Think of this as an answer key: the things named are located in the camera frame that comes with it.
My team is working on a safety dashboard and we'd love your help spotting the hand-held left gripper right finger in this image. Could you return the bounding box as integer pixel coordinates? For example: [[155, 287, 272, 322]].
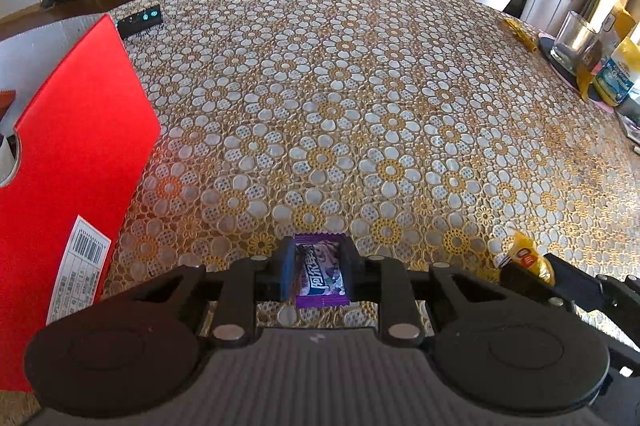
[[340, 236, 499, 348]]

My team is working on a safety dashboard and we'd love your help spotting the yellow white bag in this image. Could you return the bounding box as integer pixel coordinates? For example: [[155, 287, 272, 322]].
[[592, 36, 640, 107]]

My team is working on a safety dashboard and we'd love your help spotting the yellow snack packet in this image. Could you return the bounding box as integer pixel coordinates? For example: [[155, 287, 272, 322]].
[[495, 231, 557, 287]]

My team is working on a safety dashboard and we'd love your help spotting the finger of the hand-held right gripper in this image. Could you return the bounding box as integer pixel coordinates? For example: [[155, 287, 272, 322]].
[[500, 263, 640, 395], [544, 254, 640, 332]]

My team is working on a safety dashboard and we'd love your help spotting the dark round coaster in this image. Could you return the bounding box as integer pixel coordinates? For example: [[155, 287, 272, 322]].
[[537, 32, 627, 107]]

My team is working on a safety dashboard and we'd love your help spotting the small yellow wrapper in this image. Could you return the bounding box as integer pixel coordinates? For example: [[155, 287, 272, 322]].
[[502, 18, 541, 53]]

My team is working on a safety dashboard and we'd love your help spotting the black remote control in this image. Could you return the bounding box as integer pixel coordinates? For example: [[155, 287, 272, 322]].
[[116, 4, 164, 39]]

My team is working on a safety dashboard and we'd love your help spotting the purple candy packet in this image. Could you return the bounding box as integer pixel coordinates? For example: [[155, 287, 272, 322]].
[[295, 234, 347, 309]]

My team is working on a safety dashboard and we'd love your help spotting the clear drinking glass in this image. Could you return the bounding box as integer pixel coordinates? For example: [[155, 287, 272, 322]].
[[550, 10, 604, 74]]

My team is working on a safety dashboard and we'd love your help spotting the red cardboard box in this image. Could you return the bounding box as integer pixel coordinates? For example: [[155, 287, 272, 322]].
[[0, 13, 162, 393]]

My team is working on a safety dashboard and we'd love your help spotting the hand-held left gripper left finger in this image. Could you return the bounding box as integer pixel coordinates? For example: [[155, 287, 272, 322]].
[[142, 237, 297, 348]]

